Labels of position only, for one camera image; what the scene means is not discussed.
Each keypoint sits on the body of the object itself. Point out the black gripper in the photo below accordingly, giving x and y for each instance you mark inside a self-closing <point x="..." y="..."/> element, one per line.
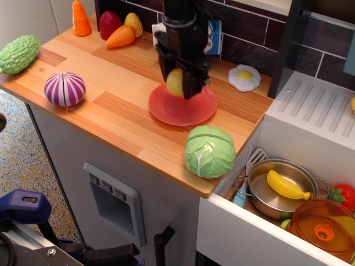
<point x="184" y="48"/>

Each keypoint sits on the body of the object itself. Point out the yellow toy potato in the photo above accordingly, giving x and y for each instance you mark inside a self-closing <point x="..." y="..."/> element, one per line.
<point x="174" y="82"/>

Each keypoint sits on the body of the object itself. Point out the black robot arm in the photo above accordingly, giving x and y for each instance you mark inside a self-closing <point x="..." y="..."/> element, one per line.
<point x="181" y="14"/>

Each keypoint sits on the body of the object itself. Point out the pink plastic plate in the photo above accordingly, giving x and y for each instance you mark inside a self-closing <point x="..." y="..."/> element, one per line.
<point x="178" y="111"/>

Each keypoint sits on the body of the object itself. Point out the blue white milk carton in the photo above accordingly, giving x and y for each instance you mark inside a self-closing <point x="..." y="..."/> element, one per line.
<point x="213" y="46"/>

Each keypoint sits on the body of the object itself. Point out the toy fried egg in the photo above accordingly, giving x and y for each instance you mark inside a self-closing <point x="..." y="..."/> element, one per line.
<point x="244" y="78"/>

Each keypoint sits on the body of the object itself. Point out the lying orange toy carrot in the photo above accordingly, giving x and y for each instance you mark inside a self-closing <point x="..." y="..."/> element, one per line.
<point x="123" y="36"/>

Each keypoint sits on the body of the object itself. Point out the yellow toy corn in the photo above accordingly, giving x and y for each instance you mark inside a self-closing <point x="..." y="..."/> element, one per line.
<point x="134" y="21"/>

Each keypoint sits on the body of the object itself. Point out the green toy cabbage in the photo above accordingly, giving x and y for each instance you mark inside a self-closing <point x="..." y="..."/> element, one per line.
<point x="209" y="152"/>

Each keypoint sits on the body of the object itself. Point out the dark red toy pepper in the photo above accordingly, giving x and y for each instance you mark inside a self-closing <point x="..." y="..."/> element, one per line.
<point x="109" y="22"/>

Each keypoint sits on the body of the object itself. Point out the upright orange toy carrot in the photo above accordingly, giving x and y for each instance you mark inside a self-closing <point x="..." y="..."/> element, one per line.
<point x="80" y="20"/>

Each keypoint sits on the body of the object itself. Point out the purple striped toy onion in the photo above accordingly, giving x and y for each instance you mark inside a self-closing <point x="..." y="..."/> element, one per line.
<point x="65" y="89"/>

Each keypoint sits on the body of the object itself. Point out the grey slotted spatula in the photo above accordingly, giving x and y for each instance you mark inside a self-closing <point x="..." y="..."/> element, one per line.
<point x="241" y="195"/>

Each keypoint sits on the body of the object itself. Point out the white toy cabinet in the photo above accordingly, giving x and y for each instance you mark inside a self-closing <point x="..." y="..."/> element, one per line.
<point x="163" y="203"/>

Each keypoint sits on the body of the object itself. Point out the grey ice dispenser panel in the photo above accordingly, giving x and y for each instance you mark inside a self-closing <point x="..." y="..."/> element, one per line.
<point x="118" y="205"/>

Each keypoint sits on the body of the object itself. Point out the steel pot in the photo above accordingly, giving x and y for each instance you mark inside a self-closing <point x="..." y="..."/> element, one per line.
<point x="272" y="204"/>

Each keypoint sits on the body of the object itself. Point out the yellow toy banana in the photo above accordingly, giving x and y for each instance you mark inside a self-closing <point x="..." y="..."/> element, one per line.
<point x="285" y="187"/>

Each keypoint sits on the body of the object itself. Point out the green toy bitter gourd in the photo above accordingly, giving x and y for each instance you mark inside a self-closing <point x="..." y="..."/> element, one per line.
<point x="18" y="54"/>

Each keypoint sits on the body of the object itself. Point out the yellow toy at right edge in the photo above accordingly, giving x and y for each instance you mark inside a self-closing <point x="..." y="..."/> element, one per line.
<point x="353" y="104"/>

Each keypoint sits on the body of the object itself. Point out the red toy strawberry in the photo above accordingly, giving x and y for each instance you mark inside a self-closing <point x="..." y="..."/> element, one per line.
<point x="343" y="194"/>

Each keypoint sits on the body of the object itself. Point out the blue clamp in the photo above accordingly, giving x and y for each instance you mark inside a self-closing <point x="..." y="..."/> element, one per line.
<point x="25" y="207"/>

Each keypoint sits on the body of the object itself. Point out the orange transparent lid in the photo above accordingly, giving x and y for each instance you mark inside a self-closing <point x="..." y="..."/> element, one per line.
<point x="327" y="225"/>

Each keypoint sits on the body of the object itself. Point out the black cabinet door handle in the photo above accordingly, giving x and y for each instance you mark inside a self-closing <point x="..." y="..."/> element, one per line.
<point x="160" y="242"/>

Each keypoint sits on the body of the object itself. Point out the black clamp handle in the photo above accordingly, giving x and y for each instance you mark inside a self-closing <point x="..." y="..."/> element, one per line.
<point x="123" y="255"/>

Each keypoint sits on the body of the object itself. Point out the metal mounting bracket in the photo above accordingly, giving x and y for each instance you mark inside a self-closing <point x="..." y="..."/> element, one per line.
<point x="21" y="245"/>

